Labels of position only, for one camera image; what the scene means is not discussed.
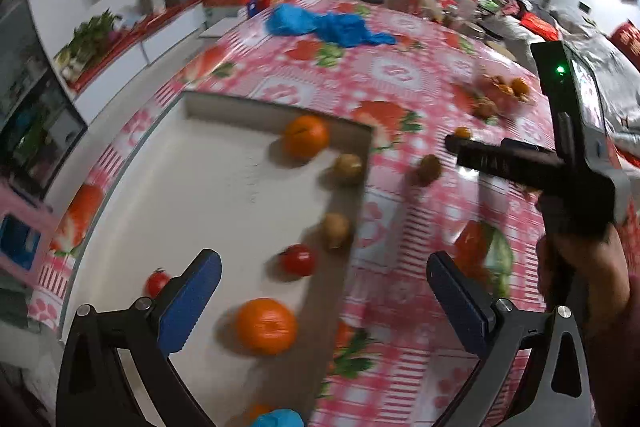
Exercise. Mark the small fruit beside bowl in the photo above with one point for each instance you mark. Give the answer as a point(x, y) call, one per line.
point(484, 108)

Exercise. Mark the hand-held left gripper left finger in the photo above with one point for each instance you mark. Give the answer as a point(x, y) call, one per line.
point(192, 302)

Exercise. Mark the small brown longan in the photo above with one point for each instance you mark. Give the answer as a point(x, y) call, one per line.
point(348, 167)

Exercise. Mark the small orange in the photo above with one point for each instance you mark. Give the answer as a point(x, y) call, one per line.
point(462, 133)

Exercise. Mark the round brown longan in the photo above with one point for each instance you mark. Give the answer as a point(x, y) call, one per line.
point(336, 229)

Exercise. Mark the white television cabinet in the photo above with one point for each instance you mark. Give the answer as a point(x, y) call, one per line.
point(145, 42)

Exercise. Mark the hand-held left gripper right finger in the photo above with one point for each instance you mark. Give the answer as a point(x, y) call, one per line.
point(457, 307)

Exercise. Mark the grey striped blanket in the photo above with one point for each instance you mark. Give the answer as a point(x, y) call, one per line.
point(610, 72)

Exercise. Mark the red cushion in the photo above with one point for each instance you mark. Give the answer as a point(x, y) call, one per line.
point(537, 27)

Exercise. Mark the glass bowl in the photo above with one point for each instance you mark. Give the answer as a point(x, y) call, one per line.
point(505, 99)

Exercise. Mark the pink box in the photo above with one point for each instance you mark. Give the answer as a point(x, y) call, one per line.
point(22, 232)

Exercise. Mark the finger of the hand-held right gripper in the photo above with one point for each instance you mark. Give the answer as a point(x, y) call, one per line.
point(520, 171)
point(525, 152)

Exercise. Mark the red embroidered pillow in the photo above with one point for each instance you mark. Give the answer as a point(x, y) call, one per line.
point(627, 44)

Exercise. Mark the blue glove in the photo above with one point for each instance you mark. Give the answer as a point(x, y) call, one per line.
point(277, 419)

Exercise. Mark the red printed tablecloth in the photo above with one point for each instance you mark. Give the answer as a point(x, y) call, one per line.
point(415, 72)

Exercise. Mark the person's right forearm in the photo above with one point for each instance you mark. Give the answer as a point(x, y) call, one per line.
point(617, 367)

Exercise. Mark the leafy green vegetables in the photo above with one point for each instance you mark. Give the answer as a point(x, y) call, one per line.
point(90, 39)

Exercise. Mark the glass door cabinet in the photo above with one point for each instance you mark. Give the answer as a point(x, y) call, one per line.
point(35, 127)

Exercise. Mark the orange in glass bowl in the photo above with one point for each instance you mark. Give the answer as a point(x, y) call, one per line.
point(520, 86)

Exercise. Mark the pile of blue gloves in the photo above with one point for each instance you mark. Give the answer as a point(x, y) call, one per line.
point(325, 27)

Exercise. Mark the large orange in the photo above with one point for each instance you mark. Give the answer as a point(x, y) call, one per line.
point(306, 136)
point(266, 326)

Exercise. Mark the yellowish orange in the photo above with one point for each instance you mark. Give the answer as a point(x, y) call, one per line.
point(260, 411)

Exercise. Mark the red cherry tomato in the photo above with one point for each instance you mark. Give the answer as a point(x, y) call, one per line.
point(298, 259)
point(157, 283)

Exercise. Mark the white cardboard box tray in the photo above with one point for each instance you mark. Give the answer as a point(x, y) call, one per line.
point(200, 207)

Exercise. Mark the person's right hand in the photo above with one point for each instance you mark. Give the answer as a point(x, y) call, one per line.
point(595, 277)

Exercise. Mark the brown round fruit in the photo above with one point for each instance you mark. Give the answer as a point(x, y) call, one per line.
point(429, 168)

